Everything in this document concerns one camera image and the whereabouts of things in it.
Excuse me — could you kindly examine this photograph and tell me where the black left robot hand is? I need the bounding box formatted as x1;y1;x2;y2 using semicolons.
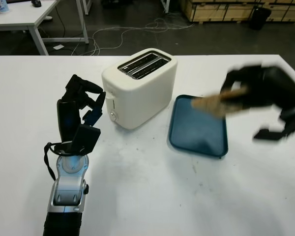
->
57;74;106;143

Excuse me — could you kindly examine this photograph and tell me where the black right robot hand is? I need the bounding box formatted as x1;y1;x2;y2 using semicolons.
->
220;64;295;111

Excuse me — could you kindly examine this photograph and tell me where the brown bread slice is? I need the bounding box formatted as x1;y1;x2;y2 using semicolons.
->
191;88;249;118

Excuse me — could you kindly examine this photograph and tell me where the cream white two-slot toaster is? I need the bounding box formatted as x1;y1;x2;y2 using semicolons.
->
101;48;178;130

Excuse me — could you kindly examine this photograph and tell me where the dark blue plastic tray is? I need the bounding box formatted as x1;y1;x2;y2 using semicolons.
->
167;94;229;160

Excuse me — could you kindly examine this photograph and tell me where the black waste bin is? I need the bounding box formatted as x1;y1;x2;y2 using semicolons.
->
249;7;272;30

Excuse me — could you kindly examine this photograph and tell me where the white office desk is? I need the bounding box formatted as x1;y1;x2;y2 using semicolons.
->
0;0;90;56

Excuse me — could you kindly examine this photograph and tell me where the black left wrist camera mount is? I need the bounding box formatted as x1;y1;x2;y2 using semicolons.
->
70;124;101;157

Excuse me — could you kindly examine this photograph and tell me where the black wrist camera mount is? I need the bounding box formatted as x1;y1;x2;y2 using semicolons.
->
253;98;295;143
70;124;101;157

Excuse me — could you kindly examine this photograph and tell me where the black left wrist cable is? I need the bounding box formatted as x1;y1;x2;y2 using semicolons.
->
43;141;74;181

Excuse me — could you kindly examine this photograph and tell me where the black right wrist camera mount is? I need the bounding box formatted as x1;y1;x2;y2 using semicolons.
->
253;98;295;143

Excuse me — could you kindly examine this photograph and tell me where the white floor cable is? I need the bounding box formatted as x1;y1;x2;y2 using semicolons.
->
71;17;195;56

